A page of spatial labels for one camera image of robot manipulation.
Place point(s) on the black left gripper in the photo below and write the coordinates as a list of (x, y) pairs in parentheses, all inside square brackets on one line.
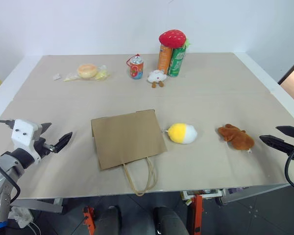
[(42, 148)]

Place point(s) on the brown plush toy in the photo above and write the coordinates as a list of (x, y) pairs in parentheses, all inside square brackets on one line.
[(237, 139)]

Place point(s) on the small white packet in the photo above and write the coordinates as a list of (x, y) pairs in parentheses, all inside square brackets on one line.
[(56, 77)]

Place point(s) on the bread bun in plastic wrap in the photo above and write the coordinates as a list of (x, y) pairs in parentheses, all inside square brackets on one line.
[(87, 71)]

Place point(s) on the beige cardboard table cover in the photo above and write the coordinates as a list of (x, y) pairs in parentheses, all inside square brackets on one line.
[(210, 107)]

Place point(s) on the white power strip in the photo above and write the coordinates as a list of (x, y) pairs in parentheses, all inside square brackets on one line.
[(20, 216)]

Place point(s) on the orange clamp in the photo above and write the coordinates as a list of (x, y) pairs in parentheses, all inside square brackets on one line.
[(89, 220), (197, 215)]

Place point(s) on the white framed colourful box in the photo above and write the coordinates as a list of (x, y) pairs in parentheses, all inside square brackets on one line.
[(205, 192)]

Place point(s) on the dark rounded shape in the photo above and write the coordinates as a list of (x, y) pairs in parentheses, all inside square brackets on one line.
[(167, 221), (110, 221)]

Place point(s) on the yellow white plush toy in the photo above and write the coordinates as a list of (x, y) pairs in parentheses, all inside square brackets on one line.
[(180, 133)]

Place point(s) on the white sheep plush toy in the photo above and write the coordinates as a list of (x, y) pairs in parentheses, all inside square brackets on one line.
[(156, 76)]

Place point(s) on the green drink can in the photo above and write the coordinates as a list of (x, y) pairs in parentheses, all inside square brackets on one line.
[(177, 61)]

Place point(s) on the orange drink can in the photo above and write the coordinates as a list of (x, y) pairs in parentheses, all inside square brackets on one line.
[(164, 58)]

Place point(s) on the red strawberry plush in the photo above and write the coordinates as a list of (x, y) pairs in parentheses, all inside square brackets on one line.
[(172, 38)]

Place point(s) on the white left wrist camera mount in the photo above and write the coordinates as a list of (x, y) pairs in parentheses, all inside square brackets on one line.
[(23, 133)]

